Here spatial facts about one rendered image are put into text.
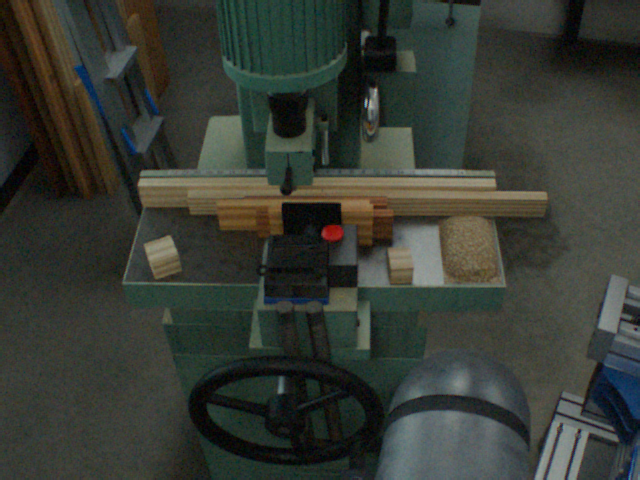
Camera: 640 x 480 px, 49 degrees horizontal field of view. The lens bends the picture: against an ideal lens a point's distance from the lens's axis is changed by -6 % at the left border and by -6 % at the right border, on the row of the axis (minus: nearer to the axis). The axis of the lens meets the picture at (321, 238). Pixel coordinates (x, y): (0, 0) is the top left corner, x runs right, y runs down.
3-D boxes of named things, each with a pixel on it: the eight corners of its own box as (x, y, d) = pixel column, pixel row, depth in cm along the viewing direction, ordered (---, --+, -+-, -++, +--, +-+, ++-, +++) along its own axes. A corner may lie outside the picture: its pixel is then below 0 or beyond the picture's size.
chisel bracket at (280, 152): (268, 194, 116) (263, 151, 110) (275, 138, 126) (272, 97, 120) (315, 194, 116) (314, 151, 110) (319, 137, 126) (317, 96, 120)
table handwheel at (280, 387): (168, 450, 113) (212, 354, 93) (186, 348, 127) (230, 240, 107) (339, 487, 120) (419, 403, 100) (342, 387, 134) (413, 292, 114)
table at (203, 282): (115, 355, 113) (106, 331, 109) (151, 218, 134) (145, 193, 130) (510, 360, 110) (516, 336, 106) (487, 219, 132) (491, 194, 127)
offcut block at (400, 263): (408, 260, 117) (410, 246, 115) (412, 282, 114) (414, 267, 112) (386, 262, 117) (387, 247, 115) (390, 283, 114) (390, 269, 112)
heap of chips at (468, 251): (443, 283, 114) (446, 266, 111) (437, 219, 123) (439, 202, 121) (501, 283, 113) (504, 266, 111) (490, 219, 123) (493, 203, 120)
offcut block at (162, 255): (155, 279, 116) (151, 263, 113) (148, 260, 119) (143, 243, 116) (182, 270, 117) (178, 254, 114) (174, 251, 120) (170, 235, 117)
